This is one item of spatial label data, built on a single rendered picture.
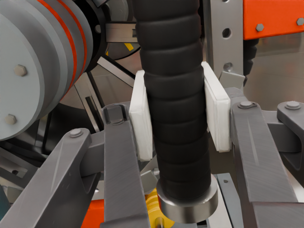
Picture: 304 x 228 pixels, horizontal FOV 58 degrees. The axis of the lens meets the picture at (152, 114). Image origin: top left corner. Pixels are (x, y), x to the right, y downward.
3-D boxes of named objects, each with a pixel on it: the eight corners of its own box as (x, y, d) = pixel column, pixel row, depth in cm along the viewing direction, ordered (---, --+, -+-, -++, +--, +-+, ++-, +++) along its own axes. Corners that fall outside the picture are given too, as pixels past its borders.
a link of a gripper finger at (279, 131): (239, 129, 12) (313, 121, 11) (216, 88, 16) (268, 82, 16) (239, 159, 12) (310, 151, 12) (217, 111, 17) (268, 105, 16)
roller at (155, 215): (169, 151, 75) (167, 132, 73) (178, 241, 49) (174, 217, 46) (149, 153, 76) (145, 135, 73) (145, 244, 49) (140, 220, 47)
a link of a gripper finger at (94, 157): (135, 171, 12) (71, 178, 13) (139, 121, 17) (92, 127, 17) (129, 143, 12) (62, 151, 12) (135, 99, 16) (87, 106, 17)
